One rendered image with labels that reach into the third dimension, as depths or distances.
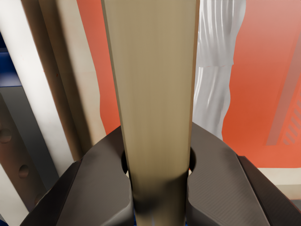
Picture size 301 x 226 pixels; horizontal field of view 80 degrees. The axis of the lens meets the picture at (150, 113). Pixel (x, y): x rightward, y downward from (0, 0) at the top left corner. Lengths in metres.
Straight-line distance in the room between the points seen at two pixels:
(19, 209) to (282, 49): 0.46
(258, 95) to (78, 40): 0.28
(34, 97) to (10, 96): 1.39
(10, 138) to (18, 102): 1.36
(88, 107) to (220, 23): 0.23
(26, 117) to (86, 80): 1.44
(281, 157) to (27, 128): 1.68
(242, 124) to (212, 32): 0.16
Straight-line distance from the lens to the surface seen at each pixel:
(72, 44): 0.29
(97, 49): 0.28
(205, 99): 0.30
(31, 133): 1.79
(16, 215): 0.40
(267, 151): 0.40
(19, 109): 1.71
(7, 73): 0.40
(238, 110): 0.33
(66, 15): 0.29
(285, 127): 0.39
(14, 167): 0.34
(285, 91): 0.35
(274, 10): 0.31
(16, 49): 0.29
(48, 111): 0.30
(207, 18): 0.27
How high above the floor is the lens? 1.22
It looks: 62 degrees down
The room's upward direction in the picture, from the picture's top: 178 degrees counter-clockwise
